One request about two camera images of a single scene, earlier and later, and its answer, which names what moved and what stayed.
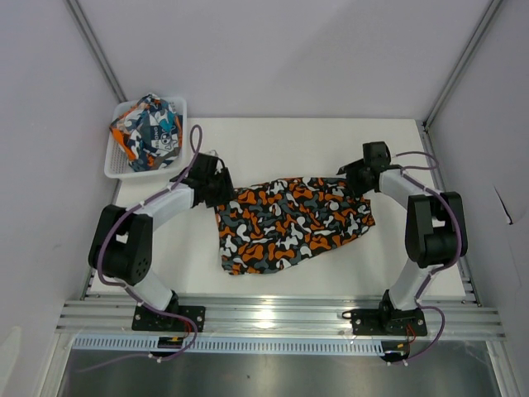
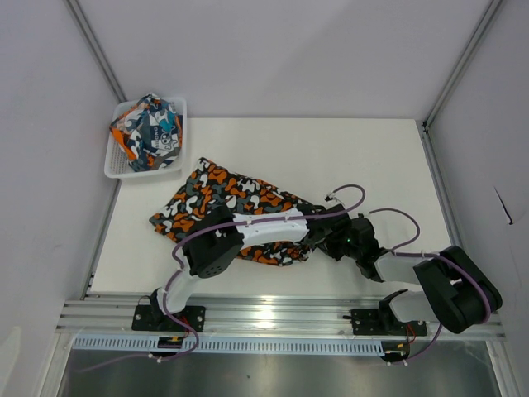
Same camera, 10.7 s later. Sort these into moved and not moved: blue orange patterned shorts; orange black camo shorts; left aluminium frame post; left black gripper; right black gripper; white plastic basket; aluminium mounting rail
Moved: left black gripper; right black gripper; orange black camo shorts
Not moved: left aluminium frame post; white plastic basket; aluminium mounting rail; blue orange patterned shorts
